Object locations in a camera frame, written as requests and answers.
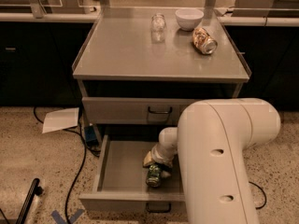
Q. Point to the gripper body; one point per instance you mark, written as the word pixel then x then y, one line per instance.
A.
pixel 161 157

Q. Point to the green soda can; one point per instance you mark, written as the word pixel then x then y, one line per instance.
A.
pixel 154 176

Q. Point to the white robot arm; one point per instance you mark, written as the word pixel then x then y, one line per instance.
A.
pixel 209 142

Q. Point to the open grey middle drawer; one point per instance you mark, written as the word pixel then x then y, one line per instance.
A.
pixel 120 182

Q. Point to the closed grey top drawer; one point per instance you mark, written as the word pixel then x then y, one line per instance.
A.
pixel 141 111

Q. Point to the grey metal drawer cabinet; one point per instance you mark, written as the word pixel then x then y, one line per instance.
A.
pixel 123 58

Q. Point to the dark counter cabinet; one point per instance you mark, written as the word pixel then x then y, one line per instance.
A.
pixel 36 62

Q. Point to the blue power box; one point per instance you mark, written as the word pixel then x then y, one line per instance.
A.
pixel 90 136

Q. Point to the white paper sheet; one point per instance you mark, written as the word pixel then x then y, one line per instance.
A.
pixel 60 120

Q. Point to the black bar on floor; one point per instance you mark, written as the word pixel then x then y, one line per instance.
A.
pixel 34 190

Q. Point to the clear glass jar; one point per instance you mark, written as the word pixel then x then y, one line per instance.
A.
pixel 158 23

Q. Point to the white ceramic bowl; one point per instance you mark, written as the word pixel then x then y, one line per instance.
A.
pixel 189 18

